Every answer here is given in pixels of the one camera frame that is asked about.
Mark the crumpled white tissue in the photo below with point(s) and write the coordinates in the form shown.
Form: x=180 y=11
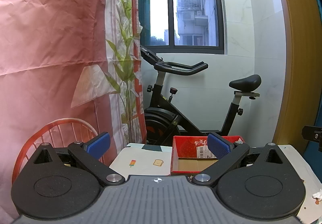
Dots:
x=317 y=195

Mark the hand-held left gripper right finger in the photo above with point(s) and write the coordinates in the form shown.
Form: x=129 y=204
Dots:
x=219 y=146

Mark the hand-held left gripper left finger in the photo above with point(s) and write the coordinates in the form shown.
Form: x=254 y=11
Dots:
x=98 y=143

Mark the wooden door frame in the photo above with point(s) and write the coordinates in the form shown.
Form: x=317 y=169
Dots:
x=296 y=50

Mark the dark framed window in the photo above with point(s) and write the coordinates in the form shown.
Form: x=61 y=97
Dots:
x=193 y=7

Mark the black exercise bike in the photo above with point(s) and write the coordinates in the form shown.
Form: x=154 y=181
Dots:
x=163 y=110

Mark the red strawberry print cardboard box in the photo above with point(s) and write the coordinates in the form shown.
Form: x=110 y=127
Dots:
x=186 y=149

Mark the pink plant print backdrop cloth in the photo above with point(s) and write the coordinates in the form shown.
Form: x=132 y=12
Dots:
x=50 y=50

